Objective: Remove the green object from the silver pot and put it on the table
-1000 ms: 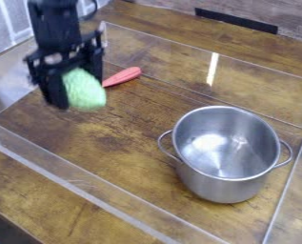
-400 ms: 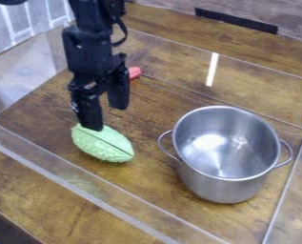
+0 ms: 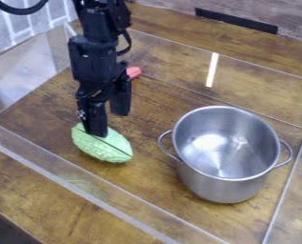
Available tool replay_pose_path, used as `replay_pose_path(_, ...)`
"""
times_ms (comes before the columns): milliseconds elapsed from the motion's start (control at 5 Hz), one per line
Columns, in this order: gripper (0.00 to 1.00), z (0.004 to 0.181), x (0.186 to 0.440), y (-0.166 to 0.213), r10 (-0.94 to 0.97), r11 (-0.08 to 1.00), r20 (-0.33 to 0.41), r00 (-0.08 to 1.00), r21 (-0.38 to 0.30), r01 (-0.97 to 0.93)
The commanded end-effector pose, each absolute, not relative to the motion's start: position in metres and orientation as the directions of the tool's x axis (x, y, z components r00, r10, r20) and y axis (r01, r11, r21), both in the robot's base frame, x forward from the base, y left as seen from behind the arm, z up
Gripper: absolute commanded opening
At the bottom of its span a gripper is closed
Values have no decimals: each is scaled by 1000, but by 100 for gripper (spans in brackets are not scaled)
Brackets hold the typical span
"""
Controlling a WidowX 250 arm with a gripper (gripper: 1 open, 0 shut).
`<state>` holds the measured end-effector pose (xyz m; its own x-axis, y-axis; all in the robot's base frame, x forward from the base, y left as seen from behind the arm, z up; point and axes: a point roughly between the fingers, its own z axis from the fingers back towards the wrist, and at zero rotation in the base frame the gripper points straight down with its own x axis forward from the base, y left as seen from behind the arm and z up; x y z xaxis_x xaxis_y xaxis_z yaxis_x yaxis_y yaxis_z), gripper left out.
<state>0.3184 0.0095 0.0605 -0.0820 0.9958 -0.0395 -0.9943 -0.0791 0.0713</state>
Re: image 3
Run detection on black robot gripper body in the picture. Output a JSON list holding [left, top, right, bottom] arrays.
[[69, 35, 127, 101]]

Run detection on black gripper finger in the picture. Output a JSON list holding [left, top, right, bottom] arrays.
[[77, 99, 107, 137], [110, 75, 131, 116]]

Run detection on green bumpy bitter gourd toy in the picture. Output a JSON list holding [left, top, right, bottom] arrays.
[[71, 123, 133, 163]]

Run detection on silver metal pot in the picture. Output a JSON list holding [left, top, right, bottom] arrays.
[[167, 106, 290, 204]]

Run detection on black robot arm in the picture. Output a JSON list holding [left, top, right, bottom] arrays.
[[69, 0, 131, 137]]

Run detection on spoon with red handle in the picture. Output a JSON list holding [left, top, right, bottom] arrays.
[[126, 67, 142, 79]]

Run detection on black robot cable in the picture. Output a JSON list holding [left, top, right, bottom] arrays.
[[0, 0, 51, 16]]

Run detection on black strip on wall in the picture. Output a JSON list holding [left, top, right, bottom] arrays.
[[195, 8, 278, 34]]

